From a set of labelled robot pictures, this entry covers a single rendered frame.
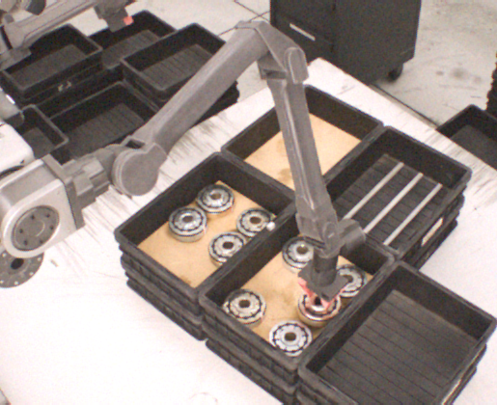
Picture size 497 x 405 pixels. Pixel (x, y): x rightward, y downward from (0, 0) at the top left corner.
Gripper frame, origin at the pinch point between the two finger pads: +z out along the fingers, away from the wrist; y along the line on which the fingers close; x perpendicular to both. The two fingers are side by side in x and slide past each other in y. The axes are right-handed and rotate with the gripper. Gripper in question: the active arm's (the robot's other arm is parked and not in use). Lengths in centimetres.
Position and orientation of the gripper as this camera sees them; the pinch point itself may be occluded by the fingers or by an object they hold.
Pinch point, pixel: (319, 300)
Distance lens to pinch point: 176.8
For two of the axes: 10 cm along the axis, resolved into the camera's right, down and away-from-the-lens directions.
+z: -0.1, 6.9, 7.2
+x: -6.8, 5.3, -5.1
